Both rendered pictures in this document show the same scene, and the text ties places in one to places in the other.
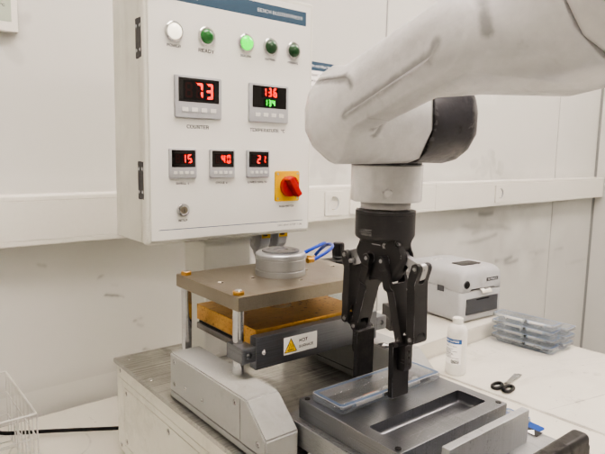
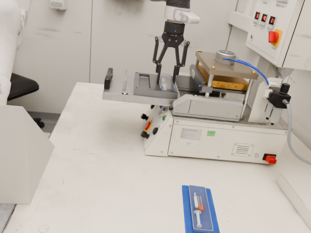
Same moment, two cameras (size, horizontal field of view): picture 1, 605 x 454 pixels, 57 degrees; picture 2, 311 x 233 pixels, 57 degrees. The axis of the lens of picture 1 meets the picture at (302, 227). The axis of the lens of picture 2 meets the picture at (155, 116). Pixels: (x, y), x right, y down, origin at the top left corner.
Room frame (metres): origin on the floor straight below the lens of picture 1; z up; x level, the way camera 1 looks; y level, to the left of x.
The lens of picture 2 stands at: (1.26, -1.04, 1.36)
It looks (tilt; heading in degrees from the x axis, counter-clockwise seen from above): 26 degrees down; 122
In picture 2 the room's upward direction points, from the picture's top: 9 degrees clockwise
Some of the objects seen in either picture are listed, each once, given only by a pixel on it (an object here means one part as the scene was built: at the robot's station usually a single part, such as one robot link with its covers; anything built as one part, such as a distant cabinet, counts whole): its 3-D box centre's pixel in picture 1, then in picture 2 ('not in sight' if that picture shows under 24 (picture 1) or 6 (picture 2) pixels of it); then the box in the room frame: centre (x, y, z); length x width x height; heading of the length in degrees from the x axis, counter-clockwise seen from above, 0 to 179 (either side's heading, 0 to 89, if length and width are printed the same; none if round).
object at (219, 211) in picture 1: (222, 179); (278, 31); (1.00, 0.15, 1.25); 0.33 x 0.16 x 0.64; 129
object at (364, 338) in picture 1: (363, 354); (174, 75); (0.72, -0.09, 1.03); 0.03 x 0.01 x 0.07; 129
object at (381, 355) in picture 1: (373, 357); (205, 107); (0.89, -0.12, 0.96); 0.26 x 0.05 x 0.07; 39
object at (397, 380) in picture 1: (398, 368); (158, 72); (0.67, -0.12, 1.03); 0.03 x 0.01 x 0.07; 129
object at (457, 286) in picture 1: (453, 286); not in sight; (1.79, -0.50, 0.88); 0.25 x 0.20 x 0.17; 35
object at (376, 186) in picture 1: (385, 185); (182, 15); (0.72, -0.11, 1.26); 0.13 x 0.12 x 0.05; 129
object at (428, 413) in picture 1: (402, 409); (154, 84); (0.66, -0.13, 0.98); 0.20 x 0.17 x 0.03; 129
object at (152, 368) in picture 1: (266, 377); (221, 104); (0.89, 0.05, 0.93); 0.46 x 0.35 x 0.01; 39
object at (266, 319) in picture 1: (284, 299); (221, 72); (0.87, 0.03, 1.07); 0.22 x 0.17 x 0.10; 129
